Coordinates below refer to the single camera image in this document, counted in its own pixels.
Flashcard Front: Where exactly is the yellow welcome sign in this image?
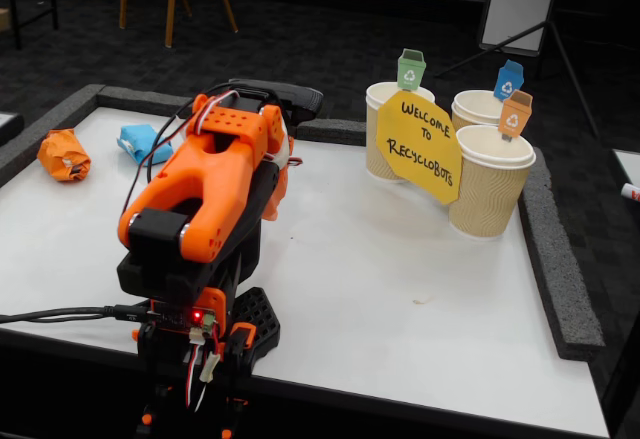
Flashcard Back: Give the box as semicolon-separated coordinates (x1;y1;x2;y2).
375;89;463;206

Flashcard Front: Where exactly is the black metal table frame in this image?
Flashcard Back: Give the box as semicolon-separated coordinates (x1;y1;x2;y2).
0;0;60;51

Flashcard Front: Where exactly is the blue paper rubbish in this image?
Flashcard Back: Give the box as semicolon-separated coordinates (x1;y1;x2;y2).
116;123;175;166

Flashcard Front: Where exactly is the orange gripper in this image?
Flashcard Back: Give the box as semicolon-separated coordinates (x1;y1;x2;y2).
264;137;304;223

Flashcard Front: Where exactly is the grey table with black edge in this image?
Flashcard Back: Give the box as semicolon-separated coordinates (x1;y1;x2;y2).
609;147;640;210

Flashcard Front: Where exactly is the thin black camera cable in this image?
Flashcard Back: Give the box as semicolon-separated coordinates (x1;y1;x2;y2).
122;81;236;210

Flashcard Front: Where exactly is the green recycling bin tag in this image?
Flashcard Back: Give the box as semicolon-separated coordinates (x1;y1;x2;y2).
397;48;428;91

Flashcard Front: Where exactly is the orange recycling bin tag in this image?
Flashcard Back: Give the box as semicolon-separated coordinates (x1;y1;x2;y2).
497;89;534;143

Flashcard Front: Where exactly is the blue recycling bin tag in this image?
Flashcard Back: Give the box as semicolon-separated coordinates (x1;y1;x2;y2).
493;59;525;102

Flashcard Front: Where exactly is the paper cup with blue tag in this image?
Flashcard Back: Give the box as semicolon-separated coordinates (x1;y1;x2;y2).
450;89;506;133

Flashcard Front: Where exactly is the controller board in orange mount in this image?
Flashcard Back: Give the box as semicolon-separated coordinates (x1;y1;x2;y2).
149;287;229;345

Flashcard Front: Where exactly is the paper cup with orange tag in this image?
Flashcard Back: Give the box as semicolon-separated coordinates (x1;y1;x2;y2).
448;124;537;239

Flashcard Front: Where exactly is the orange crumpled paper rubbish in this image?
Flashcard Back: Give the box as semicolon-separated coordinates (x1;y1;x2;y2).
36;127;93;183

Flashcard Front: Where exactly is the paper cup with green tag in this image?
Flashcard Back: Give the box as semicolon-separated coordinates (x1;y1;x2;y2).
365;81;437;184

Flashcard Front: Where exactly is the black framed white board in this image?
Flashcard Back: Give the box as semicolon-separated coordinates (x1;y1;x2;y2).
0;111;25;148

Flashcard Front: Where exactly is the thick black USB cable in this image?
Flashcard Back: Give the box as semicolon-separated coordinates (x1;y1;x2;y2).
0;304;151;325

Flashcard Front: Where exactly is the red white wire bundle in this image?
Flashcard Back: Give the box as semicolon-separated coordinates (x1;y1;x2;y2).
183;328;224;413

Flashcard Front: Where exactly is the white board on black stand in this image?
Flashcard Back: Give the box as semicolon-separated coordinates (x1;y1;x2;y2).
434;0;601;140

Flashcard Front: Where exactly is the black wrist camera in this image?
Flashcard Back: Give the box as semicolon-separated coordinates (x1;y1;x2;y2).
227;78;325;125

